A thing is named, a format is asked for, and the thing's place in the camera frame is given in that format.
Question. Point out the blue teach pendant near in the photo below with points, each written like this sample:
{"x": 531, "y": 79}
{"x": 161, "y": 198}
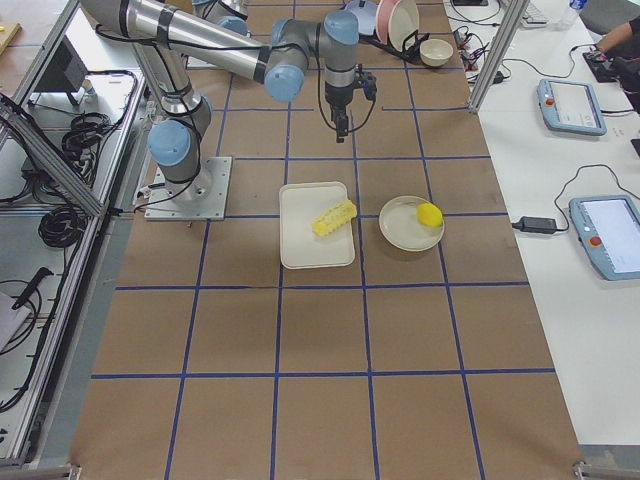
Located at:
{"x": 608, "y": 229}

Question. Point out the person forearm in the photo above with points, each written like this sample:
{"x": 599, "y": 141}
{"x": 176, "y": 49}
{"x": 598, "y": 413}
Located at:
{"x": 619, "y": 35}

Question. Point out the pink plate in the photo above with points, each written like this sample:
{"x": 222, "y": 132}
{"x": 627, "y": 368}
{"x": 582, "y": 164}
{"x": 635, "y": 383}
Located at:
{"x": 383, "y": 15}

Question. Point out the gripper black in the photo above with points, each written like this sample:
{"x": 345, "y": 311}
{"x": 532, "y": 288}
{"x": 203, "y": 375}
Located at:
{"x": 338, "y": 101}

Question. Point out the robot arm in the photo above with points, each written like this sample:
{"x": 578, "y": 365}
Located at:
{"x": 162, "y": 34}
{"x": 229, "y": 14}

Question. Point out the blue teach pendant far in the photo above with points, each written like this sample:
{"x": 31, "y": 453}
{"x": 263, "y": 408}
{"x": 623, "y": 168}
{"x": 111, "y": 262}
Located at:
{"x": 570, "y": 107}

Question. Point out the cream round plate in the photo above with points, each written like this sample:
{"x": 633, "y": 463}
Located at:
{"x": 401, "y": 228}

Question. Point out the black power adapter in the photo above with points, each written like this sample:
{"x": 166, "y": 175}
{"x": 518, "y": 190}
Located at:
{"x": 542, "y": 225}

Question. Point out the cream plate in rack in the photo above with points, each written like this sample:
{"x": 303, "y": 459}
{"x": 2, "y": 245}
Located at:
{"x": 405, "y": 19}

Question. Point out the aluminium frame post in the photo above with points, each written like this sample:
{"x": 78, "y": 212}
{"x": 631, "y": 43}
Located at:
{"x": 498, "y": 47}

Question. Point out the blue plate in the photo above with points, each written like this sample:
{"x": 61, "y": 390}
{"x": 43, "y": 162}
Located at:
{"x": 365, "y": 12}

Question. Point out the blue teach pendant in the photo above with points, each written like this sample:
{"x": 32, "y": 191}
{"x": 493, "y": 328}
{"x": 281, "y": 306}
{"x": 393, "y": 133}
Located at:
{"x": 570, "y": 107}
{"x": 608, "y": 229}

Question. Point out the cream bowl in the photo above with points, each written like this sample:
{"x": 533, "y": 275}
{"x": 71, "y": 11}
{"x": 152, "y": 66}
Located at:
{"x": 435, "y": 52}

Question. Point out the white rectangular tray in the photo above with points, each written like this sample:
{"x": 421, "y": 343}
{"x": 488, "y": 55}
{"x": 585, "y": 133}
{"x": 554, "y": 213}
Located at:
{"x": 300, "y": 248}

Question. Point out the yellow lemon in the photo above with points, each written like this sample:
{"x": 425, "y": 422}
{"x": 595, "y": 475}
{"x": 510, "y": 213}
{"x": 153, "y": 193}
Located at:
{"x": 429, "y": 215}

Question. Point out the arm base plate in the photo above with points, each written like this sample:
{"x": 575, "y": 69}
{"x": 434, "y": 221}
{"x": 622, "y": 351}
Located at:
{"x": 204, "y": 199}

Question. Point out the black dish rack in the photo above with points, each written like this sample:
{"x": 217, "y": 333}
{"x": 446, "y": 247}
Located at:
{"x": 409, "y": 50}

